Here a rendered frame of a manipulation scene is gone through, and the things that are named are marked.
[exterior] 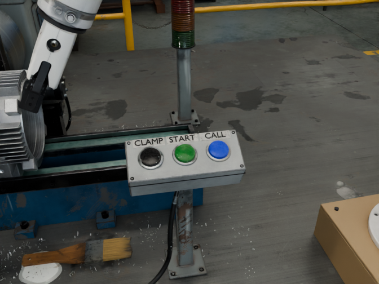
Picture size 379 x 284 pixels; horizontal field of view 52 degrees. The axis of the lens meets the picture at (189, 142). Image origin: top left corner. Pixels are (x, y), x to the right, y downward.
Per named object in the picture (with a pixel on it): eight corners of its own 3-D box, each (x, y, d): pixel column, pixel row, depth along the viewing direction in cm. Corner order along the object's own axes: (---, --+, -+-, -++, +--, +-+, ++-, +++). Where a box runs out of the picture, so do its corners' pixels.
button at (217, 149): (209, 164, 57) (211, 158, 56) (206, 146, 59) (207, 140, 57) (229, 162, 58) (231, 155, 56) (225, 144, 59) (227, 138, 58)
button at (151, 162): (141, 172, 56) (141, 165, 55) (139, 153, 58) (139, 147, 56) (162, 169, 56) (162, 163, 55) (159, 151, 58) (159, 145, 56)
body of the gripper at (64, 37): (87, 34, 57) (61, 96, 62) (90, 14, 65) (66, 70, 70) (35, 10, 54) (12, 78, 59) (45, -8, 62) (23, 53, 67)
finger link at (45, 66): (41, 90, 58) (37, 97, 63) (58, 44, 60) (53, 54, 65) (32, 87, 58) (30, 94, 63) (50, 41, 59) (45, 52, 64)
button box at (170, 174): (129, 197, 58) (127, 182, 54) (126, 156, 62) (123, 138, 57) (241, 183, 61) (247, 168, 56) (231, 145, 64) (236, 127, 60)
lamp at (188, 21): (173, 32, 98) (172, 14, 96) (170, 25, 103) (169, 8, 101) (196, 31, 99) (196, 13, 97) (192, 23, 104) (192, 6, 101)
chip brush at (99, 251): (20, 273, 72) (19, 270, 71) (25, 252, 76) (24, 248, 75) (132, 258, 74) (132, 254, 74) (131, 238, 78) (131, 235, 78)
